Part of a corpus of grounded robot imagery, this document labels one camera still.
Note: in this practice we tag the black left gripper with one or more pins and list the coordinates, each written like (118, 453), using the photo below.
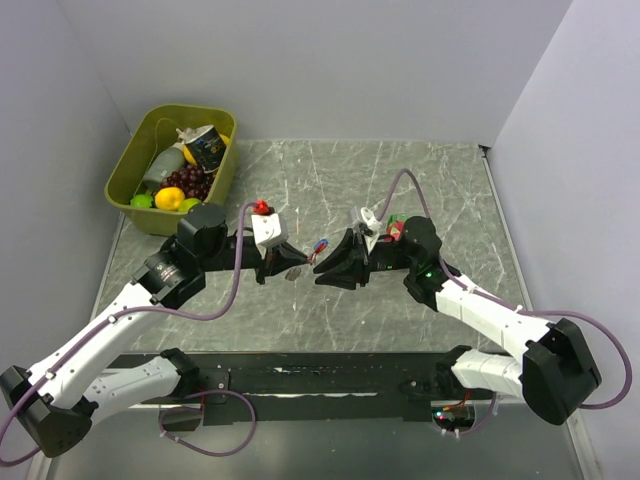
(279, 258)

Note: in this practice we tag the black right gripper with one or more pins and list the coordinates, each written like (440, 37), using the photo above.
(346, 276)

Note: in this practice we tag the key with blue tag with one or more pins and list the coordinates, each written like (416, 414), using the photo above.
(321, 245)

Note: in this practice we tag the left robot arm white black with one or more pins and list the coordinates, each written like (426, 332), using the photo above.
(195, 275)

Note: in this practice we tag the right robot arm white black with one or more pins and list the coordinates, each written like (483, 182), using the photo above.
(548, 365)

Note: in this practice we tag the red dragon fruit toy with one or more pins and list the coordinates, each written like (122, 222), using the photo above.
(395, 225)

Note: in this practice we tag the green lime right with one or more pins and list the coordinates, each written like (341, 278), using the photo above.
(186, 205)

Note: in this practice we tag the green lime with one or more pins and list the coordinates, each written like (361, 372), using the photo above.
(141, 201)
(186, 205)

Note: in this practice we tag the dark red grape bunch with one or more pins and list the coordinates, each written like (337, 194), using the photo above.
(192, 181)

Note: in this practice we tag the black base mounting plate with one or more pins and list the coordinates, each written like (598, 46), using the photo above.
(270, 386)

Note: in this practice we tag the yellow lemon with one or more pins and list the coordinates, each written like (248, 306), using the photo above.
(169, 199)

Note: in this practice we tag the black crumpled paper cup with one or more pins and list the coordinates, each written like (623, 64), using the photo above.
(205, 146)

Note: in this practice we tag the grey plastic bottle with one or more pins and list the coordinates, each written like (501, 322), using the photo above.
(166, 163)

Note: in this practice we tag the green lime left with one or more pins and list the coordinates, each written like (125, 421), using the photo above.
(141, 201)

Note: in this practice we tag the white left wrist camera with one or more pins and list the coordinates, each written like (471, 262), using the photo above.
(269, 227)

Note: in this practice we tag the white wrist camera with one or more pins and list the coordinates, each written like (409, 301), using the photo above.
(269, 227)
(366, 226)

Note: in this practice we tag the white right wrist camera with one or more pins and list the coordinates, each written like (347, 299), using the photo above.
(366, 226)

